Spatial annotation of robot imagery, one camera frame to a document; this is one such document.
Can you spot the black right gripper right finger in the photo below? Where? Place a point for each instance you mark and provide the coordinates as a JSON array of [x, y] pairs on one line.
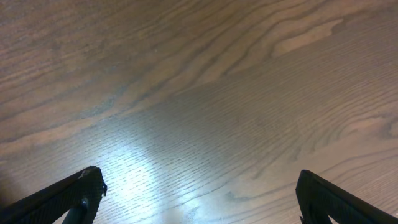
[[320, 202]]

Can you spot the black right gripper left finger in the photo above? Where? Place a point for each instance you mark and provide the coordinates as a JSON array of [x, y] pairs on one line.
[[77, 196]]

